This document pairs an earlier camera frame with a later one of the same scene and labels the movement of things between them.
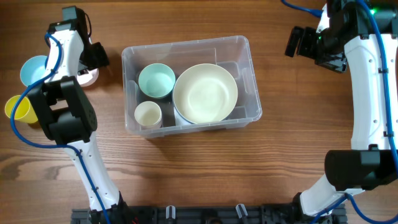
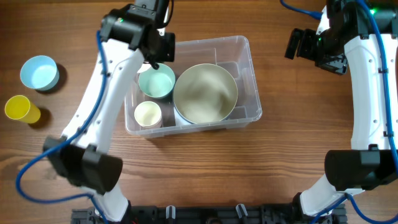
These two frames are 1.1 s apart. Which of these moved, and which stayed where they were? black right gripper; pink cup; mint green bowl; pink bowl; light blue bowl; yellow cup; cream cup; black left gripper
Moved: pink bowl; black left gripper
Stayed: pink cup; mint green bowl; yellow cup; cream cup; light blue bowl; black right gripper
